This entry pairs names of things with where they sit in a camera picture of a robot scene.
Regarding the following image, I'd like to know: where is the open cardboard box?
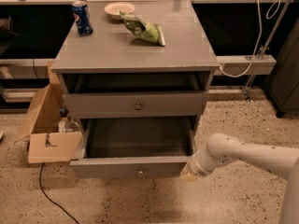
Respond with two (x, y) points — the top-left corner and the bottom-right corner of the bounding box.
(13, 62), (83, 163)

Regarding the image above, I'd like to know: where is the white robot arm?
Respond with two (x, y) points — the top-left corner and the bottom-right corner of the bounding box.
(180, 133), (299, 224)

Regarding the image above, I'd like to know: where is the dark grey side cabinet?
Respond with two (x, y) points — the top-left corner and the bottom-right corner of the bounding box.
(264, 19), (299, 119)

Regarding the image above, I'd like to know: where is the grey drawer cabinet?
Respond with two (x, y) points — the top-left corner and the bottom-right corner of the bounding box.
(50, 0), (221, 133)

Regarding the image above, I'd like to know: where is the green chip bag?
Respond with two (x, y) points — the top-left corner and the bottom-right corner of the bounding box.
(120, 12), (165, 47)

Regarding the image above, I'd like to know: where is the grey top drawer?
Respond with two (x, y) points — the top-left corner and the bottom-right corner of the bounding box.
(63, 91), (208, 119)

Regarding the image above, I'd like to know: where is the black floor cable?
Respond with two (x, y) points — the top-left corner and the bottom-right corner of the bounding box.
(38, 162), (80, 224)

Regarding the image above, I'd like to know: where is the white bottle in box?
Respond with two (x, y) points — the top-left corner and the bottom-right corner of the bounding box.
(58, 119), (66, 133)

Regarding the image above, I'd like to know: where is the blue Pepsi can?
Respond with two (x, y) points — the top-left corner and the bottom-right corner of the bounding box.
(72, 1), (93, 35)

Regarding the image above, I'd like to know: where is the grey drawer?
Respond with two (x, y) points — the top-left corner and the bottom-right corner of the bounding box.
(70, 117), (196, 178)
(63, 91), (208, 119)

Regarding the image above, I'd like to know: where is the metal pole stand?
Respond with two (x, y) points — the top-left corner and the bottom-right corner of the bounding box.
(242, 0), (293, 101)

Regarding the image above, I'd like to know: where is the white bowl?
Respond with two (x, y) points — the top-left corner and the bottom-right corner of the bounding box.
(104, 2), (135, 21)

